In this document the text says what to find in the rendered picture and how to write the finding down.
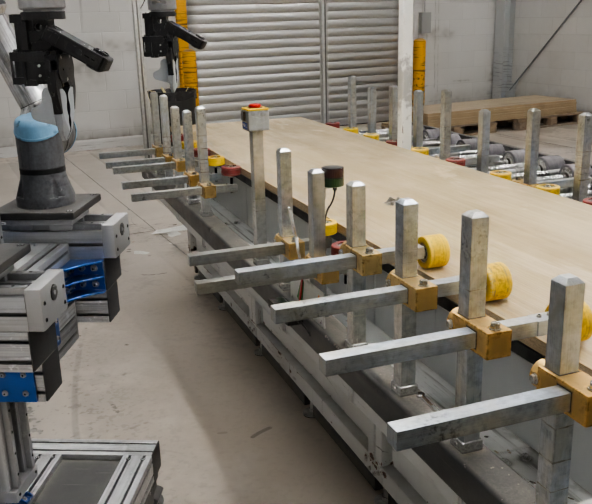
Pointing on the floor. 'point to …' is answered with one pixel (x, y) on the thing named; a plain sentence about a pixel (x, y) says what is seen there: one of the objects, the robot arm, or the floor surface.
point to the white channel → (405, 73)
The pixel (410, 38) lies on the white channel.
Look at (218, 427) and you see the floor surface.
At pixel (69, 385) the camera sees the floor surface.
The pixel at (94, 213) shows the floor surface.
